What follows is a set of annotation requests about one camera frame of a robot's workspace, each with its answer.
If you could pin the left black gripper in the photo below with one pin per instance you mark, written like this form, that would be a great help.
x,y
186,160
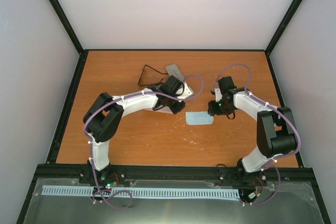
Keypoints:
x,y
175,109

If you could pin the black cage frame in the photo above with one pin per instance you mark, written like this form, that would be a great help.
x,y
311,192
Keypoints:
x,y
67,171

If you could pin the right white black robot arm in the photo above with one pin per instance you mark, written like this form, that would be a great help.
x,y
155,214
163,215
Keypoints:
x,y
276,134

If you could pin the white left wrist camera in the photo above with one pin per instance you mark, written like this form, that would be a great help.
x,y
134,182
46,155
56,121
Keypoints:
x,y
184,92

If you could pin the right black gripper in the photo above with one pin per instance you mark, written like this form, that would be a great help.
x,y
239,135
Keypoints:
x,y
212,110

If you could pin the light blue cloth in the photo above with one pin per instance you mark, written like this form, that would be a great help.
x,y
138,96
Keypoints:
x,y
199,118

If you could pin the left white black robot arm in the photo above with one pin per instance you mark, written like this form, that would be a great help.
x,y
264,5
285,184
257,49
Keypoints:
x,y
103,118

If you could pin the grey glasses case teal lining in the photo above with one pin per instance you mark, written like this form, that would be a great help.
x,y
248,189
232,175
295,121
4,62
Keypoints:
x,y
173,70

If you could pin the black frame glasses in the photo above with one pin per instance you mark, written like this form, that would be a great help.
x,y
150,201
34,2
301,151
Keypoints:
x,y
150,76

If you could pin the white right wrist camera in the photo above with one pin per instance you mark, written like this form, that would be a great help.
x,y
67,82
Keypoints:
x,y
218,95

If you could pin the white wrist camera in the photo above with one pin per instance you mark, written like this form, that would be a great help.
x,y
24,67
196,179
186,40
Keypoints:
x,y
218,95
184,92

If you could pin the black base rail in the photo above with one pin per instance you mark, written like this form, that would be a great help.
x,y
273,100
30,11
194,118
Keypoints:
x,y
123,174

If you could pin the pink glasses case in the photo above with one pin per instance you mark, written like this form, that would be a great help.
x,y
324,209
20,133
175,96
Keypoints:
x,y
164,109

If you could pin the light blue slotted cable duct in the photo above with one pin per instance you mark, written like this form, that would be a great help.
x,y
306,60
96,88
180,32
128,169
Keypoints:
x,y
144,193

